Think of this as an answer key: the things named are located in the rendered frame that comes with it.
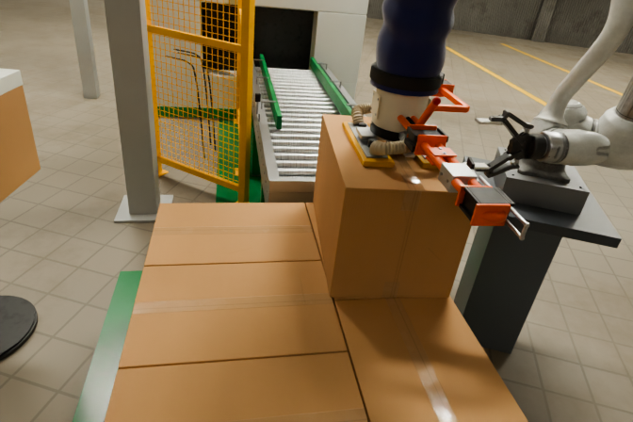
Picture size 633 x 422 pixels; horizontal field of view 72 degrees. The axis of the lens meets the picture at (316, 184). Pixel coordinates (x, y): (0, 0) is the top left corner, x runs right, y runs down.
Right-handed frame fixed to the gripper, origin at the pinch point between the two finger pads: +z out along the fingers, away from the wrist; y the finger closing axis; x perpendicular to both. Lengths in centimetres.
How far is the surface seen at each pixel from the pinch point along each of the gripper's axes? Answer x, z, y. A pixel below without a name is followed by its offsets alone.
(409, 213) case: -4.6, 16.5, 20.5
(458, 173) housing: -22.4, 15.2, -1.6
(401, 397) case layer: -40, 23, 53
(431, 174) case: 5.3, 7.6, 12.8
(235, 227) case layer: 35, 67, 53
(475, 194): -33.5, 16.5, -2.5
